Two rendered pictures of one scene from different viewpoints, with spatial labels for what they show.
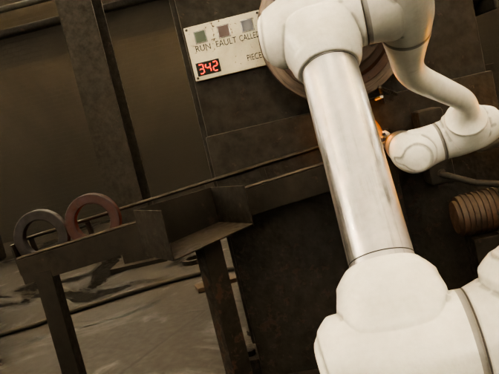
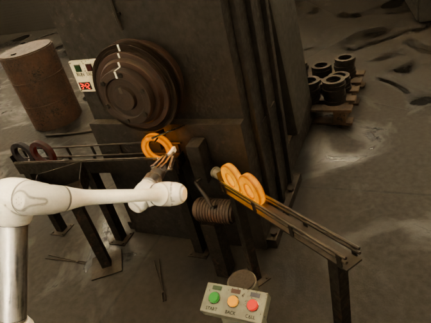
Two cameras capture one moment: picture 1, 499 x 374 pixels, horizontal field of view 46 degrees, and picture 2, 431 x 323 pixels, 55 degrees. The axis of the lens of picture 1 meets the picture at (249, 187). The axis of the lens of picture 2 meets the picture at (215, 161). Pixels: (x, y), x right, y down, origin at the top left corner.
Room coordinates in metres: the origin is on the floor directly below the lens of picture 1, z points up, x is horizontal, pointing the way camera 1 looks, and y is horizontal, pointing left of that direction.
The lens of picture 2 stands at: (0.24, -1.49, 1.82)
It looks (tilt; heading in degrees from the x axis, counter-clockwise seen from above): 32 degrees down; 26
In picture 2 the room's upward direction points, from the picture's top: 15 degrees counter-clockwise
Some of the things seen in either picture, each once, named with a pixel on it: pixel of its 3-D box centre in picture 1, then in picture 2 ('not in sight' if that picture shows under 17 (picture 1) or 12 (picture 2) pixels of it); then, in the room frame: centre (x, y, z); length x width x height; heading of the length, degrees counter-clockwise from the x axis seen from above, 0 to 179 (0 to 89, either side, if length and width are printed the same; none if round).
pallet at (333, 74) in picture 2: not in sight; (291, 81); (3.83, -0.71, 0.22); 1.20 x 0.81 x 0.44; 84
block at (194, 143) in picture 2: (432, 145); (201, 160); (1.88, -0.60, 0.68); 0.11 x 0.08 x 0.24; 176
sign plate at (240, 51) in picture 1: (227, 46); (93, 75); (2.02, -0.04, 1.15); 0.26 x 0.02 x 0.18; 86
